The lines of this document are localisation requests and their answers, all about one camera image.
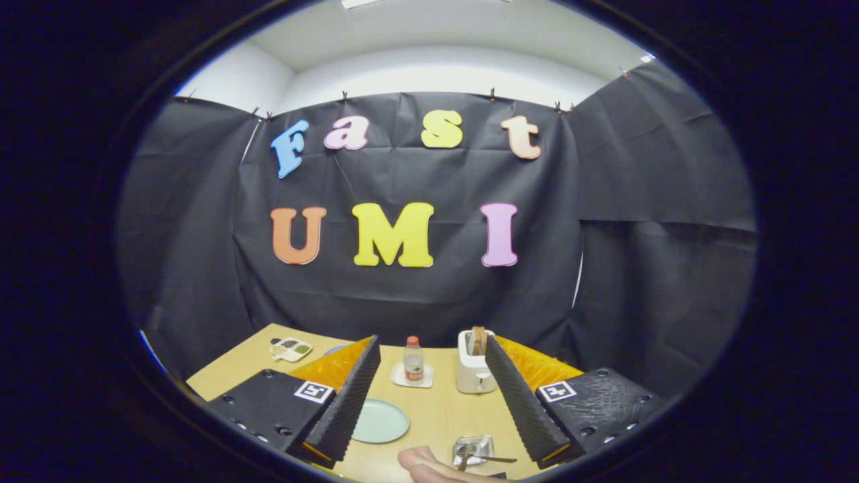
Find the white square coaster tray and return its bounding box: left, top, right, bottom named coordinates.
left=391, top=362, right=434, bottom=388

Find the metal wire basket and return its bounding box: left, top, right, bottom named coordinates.
left=452, top=435, right=496, bottom=468

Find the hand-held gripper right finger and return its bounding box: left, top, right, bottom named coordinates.
left=485, top=334, right=668, bottom=469

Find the metal spoon with wooden handle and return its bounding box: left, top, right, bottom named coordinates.
left=456, top=453, right=517, bottom=472

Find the white divided sauce dish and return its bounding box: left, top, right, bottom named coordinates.
left=270, top=337, right=313, bottom=363

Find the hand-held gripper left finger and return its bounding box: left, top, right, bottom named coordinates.
left=201, top=335, right=382, bottom=469

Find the white toaster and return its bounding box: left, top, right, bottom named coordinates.
left=456, top=329, right=499, bottom=394

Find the clear plastic water bottle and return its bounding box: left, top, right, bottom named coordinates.
left=403, top=336, right=425, bottom=383

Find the light green round plate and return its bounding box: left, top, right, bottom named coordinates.
left=351, top=398, right=410, bottom=444

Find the black backdrop cloth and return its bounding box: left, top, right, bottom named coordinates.
left=117, top=60, right=759, bottom=396

